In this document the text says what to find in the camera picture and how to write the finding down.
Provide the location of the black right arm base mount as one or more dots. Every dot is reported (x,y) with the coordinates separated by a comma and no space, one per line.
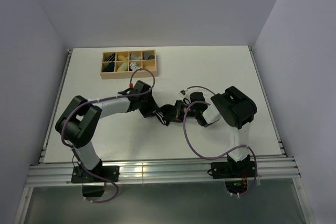
(228,170)

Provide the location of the dark teal rolled socks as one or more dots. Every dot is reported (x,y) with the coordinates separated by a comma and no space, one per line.
(109,68)

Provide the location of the cream rolled socks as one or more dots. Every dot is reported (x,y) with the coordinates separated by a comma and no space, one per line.
(124,67)

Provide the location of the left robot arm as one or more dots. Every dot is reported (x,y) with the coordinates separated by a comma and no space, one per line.
(79,121)

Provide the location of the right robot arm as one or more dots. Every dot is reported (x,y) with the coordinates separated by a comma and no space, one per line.
(238,111)

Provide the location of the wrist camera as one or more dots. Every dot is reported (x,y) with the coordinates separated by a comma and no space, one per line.
(196,97)
(141,90)

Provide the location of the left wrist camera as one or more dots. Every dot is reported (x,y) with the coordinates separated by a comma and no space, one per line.
(141,90)

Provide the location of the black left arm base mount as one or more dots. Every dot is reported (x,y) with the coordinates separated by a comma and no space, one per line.
(80,176)

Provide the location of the wooden compartment box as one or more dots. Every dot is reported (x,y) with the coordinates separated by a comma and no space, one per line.
(150,65)

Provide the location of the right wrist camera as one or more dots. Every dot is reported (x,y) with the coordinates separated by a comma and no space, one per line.
(196,97)

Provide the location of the dark grey rolled socks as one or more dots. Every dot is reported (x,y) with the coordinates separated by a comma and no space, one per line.
(148,56)

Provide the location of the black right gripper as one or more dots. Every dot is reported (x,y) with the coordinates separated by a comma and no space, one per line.
(179,106)

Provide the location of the grey yellow rolled socks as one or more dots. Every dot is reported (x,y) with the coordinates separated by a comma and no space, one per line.
(134,57)

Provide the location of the black striped rolled socks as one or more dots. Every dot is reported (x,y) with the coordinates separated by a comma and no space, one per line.
(110,58)

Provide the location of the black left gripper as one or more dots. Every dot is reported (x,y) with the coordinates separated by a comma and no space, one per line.
(152,106)

